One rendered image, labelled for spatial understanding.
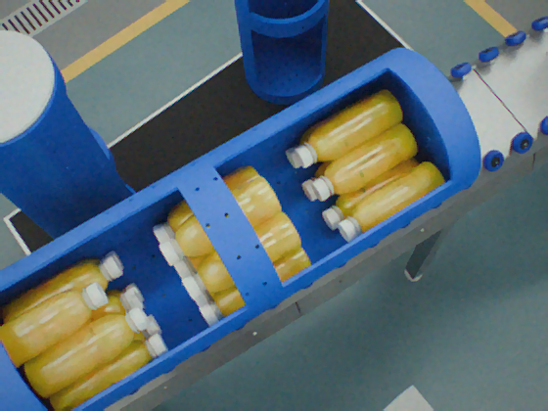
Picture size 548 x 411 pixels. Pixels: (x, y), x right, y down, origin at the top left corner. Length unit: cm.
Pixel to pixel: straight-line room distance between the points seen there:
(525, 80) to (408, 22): 125
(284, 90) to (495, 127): 105
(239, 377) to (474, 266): 87
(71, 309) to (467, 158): 68
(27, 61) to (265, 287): 73
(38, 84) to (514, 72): 101
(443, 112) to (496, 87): 42
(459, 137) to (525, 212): 134
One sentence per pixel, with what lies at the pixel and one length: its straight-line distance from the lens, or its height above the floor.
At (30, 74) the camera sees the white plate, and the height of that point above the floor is 104.
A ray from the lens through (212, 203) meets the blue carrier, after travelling 102.
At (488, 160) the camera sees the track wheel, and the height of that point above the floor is 98.
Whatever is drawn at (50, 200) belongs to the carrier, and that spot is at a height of 73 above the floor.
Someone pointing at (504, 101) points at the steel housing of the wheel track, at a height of 93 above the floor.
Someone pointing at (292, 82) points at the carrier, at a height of 16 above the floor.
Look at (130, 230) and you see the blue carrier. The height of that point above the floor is 104.
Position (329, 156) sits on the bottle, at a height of 111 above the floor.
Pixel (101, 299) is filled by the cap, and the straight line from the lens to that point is 108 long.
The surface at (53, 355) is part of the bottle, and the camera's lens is 111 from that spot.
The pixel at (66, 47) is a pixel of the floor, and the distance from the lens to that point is 281.
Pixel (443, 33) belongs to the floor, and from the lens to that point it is 273.
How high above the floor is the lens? 218
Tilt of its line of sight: 69 degrees down
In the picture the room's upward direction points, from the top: 7 degrees counter-clockwise
